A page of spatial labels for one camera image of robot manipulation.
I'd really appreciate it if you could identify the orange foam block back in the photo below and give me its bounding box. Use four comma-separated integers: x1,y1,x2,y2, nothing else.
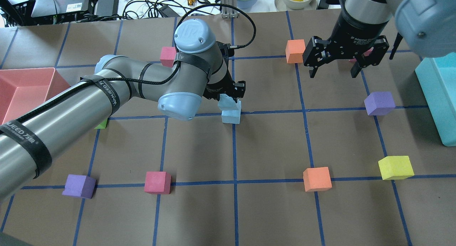
285,39,306,64

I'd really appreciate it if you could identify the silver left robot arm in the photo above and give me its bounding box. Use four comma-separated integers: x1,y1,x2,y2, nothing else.
0,19,246,201

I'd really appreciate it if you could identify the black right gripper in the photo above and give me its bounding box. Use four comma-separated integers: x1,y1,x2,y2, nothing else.
303,16,389,78

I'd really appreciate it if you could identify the teal plastic bin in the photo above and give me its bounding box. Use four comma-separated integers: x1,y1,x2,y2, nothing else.
415,53,456,147

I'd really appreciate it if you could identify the crimson foam block back right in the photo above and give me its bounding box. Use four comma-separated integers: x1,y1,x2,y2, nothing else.
349,47,373,63

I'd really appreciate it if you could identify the light blue foam block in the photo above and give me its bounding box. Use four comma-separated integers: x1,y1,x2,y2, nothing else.
218,94,241,111
221,110,241,124

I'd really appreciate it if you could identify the crimson foam block back left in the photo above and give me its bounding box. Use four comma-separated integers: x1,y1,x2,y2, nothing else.
160,46,177,68

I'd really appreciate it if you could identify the purple foam block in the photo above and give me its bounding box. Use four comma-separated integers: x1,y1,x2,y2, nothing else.
364,91,396,116
62,174,96,199

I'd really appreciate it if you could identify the purple foam block right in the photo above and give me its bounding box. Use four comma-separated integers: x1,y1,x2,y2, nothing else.
364,91,396,116

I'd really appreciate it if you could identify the yellow foam block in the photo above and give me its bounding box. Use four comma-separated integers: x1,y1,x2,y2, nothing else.
378,156,415,180

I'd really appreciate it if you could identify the crimson foam block front left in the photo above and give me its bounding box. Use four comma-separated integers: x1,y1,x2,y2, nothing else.
144,171,172,195

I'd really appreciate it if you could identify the orange foam block front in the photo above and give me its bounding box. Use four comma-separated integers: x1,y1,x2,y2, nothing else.
303,167,332,192

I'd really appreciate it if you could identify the pink plastic bin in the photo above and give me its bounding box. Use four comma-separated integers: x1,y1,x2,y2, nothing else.
0,67,70,124

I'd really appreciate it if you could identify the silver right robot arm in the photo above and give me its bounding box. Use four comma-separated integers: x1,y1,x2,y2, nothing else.
302,0,456,78

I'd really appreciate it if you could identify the green foam block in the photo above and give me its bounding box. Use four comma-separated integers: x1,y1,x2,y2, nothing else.
95,119,108,129

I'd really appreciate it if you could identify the purple foam block left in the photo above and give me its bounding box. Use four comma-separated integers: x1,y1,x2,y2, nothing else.
62,174,96,199

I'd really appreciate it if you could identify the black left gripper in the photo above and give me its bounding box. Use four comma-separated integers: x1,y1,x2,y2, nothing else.
203,42,246,103

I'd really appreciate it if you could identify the black power adapter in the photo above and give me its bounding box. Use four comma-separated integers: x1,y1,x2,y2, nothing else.
157,4,180,17

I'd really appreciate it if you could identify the bowl with yellow lemon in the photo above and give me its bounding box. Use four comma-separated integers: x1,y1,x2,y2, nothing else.
275,0,317,11

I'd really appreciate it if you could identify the crimson foam block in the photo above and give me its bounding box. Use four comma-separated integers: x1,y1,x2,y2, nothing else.
144,171,172,195
160,46,177,68
349,47,373,63

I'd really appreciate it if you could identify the orange foam block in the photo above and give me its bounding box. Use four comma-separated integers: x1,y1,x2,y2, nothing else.
303,167,332,192
285,39,306,64

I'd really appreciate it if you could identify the aluminium frame post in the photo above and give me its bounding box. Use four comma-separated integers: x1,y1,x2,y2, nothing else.
221,0,238,19

